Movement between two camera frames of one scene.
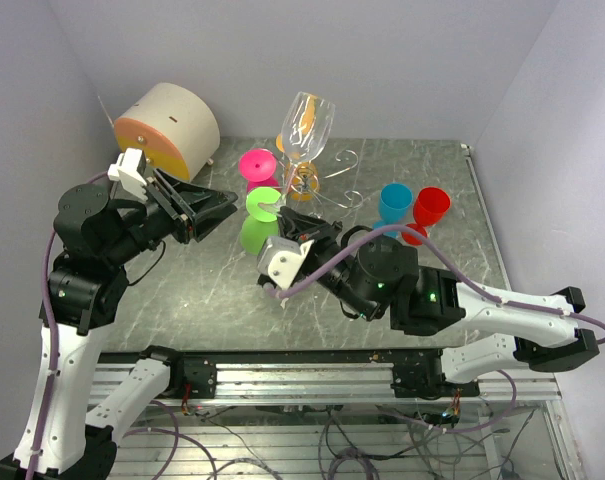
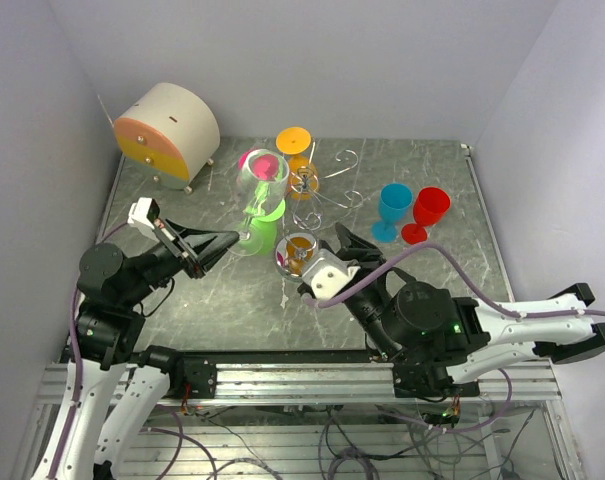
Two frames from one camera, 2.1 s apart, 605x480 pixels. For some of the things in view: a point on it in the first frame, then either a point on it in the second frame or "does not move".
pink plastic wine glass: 258,167 does not move
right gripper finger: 287,226 to 325,245
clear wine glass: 306,126 to 262,179
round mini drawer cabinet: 177,132 does not move
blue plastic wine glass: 394,201 does not move
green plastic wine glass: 261,224 does not move
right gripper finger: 293,223 to 354,248
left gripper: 189,204 to 196,240
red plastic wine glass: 430,204 does not move
